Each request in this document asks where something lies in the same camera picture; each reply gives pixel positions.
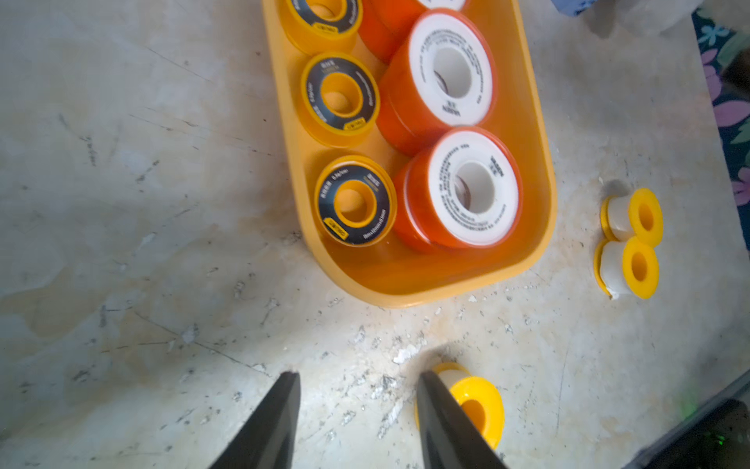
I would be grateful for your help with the orange white sealing tape roll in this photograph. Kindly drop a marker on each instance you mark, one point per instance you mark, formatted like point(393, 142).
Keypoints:
point(464, 192)
point(442, 77)
point(387, 23)

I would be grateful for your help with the black yellow sealing tape roll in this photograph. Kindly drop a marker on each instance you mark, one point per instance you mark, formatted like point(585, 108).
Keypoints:
point(339, 100)
point(355, 201)
point(316, 27)

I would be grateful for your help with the white plush bear pink shirt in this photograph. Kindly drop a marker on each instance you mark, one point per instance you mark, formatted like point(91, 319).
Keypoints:
point(652, 17)

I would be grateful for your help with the yellow plastic storage box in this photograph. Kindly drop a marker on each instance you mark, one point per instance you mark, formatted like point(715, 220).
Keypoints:
point(390, 274)

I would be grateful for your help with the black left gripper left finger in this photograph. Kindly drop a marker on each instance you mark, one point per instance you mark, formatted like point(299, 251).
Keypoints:
point(267, 438)

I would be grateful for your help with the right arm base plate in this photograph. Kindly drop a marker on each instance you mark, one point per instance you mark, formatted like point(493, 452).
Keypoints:
point(716, 435)

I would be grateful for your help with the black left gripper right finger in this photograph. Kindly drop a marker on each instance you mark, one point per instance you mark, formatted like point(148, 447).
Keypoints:
point(448, 438)

